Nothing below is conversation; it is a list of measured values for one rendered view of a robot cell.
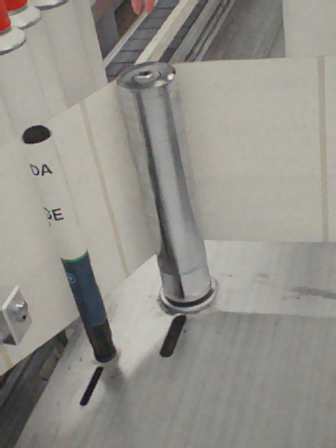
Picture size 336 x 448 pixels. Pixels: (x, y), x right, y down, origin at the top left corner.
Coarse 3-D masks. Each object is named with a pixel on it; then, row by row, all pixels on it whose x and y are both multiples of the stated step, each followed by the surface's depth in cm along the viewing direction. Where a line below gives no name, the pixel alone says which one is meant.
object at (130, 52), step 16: (160, 0) 109; (176, 0) 108; (208, 0) 108; (160, 16) 103; (192, 16) 101; (144, 32) 99; (128, 48) 95; (144, 48) 95; (176, 48) 93; (112, 64) 92; (128, 64) 91; (112, 80) 88
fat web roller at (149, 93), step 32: (160, 64) 43; (128, 96) 42; (160, 96) 42; (128, 128) 44; (160, 128) 43; (160, 160) 44; (160, 192) 46; (192, 192) 47; (160, 224) 47; (192, 224) 48; (160, 256) 50; (192, 256) 49; (160, 288) 54; (192, 288) 51
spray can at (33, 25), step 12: (12, 0) 61; (24, 0) 62; (12, 12) 62; (24, 12) 62; (36, 12) 63; (12, 24) 61; (24, 24) 62; (36, 24) 63; (36, 36) 63; (36, 48) 63; (48, 48) 65; (36, 60) 64; (48, 60) 65; (48, 72) 65; (48, 84) 66; (60, 84) 68; (48, 96) 66; (60, 96) 67; (48, 108) 67; (60, 108) 68
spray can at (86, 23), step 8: (80, 0) 71; (88, 0) 72; (80, 8) 71; (88, 8) 72; (80, 16) 71; (88, 16) 72; (80, 24) 72; (88, 24) 72; (88, 32) 73; (88, 40) 73; (96, 40) 74; (88, 48) 73; (96, 48) 74; (88, 56) 74; (96, 56) 75; (96, 64) 75; (96, 72) 75; (104, 72) 77; (96, 80) 76; (104, 80) 77; (96, 88) 76
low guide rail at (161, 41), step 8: (184, 0) 97; (192, 0) 98; (176, 8) 95; (184, 8) 95; (192, 8) 99; (176, 16) 92; (184, 16) 95; (168, 24) 91; (176, 24) 92; (160, 32) 89; (168, 32) 90; (176, 32) 93; (152, 40) 87; (160, 40) 87; (168, 40) 90; (152, 48) 85; (160, 48) 87; (144, 56) 83; (152, 56) 85; (160, 56) 87
